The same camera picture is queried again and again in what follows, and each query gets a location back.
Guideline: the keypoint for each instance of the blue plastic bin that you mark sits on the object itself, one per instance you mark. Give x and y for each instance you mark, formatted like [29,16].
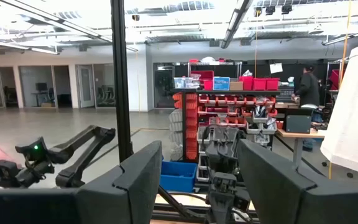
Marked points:
[177,174]

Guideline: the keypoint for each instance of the blue box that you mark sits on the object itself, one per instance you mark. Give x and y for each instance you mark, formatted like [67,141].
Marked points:
[221,83]

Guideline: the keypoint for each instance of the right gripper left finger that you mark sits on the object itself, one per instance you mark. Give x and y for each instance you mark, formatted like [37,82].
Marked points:
[135,186]

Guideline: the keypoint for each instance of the person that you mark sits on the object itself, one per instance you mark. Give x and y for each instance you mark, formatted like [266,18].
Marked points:
[308,87]

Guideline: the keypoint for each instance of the black spare robot arm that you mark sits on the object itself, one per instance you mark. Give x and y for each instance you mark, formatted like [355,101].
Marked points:
[224,149]

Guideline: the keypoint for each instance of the wooden desk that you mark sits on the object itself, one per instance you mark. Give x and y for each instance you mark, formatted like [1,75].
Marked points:
[297,134]

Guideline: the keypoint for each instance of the black rig frame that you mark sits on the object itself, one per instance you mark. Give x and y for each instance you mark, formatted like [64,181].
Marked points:
[121,77]

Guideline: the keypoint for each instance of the white paper sign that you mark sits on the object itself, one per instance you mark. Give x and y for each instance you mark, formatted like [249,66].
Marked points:
[276,68]

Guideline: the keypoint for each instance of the red parts bin rack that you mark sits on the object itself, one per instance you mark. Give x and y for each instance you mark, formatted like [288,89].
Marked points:
[225,109]

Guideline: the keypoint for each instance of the ceiling light bar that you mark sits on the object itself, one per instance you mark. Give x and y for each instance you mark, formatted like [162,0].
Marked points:
[235,21]

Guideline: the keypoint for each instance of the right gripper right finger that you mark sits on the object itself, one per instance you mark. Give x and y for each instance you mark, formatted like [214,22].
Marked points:
[266,186]

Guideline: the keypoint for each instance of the clear plastic containers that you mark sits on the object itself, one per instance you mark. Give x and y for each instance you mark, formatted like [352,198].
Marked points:
[185,82]

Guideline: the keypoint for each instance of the cardboard box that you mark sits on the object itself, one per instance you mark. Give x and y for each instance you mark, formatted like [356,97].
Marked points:
[236,86]

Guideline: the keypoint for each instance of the black box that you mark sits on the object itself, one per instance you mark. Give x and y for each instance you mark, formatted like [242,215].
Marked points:
[298,124]

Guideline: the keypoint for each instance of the large red bin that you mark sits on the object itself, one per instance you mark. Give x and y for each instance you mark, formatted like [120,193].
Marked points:
[202,76]

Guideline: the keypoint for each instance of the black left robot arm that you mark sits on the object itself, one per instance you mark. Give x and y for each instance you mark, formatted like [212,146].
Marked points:
[82,146]

